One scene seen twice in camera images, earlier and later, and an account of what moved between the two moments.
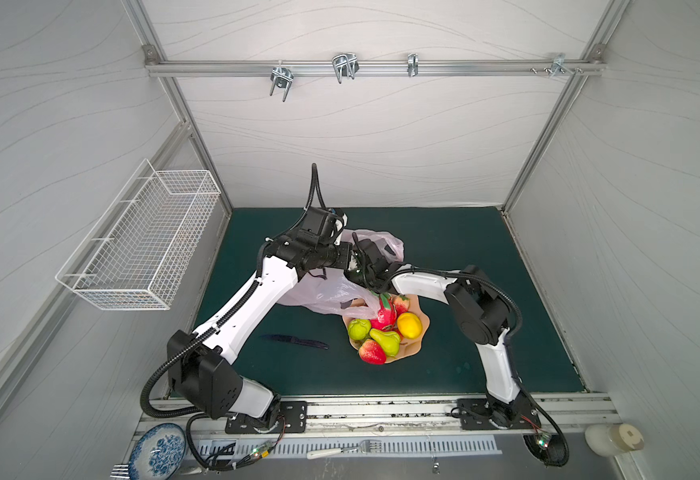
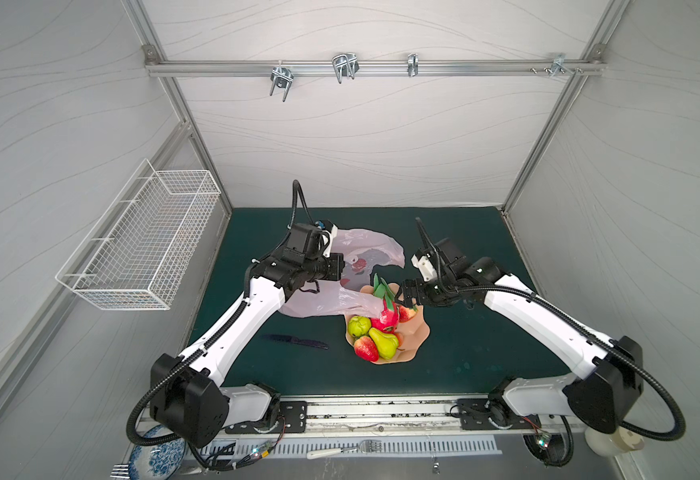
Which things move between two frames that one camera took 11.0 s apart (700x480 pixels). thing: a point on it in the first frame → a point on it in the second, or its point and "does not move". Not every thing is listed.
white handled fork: [368, 446] does not move
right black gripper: [366, 283] → [416, 291]
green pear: [389, 341] does not move
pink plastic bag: [330, 290] does not move
